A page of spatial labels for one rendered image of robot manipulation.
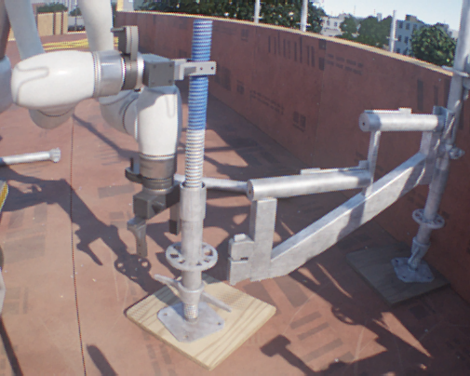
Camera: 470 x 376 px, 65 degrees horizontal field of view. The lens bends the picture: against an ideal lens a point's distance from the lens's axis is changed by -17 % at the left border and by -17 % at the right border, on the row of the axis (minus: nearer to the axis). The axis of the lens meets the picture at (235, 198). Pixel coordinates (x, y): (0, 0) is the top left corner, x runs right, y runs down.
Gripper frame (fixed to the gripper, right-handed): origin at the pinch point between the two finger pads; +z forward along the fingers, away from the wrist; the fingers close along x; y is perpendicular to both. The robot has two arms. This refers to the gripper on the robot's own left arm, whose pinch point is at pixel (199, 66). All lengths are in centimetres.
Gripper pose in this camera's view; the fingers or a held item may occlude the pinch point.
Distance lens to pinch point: 87.2
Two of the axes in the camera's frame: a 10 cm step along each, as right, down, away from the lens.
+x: 5.1, 4.1, -7.6
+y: -0.7, 9.0, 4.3
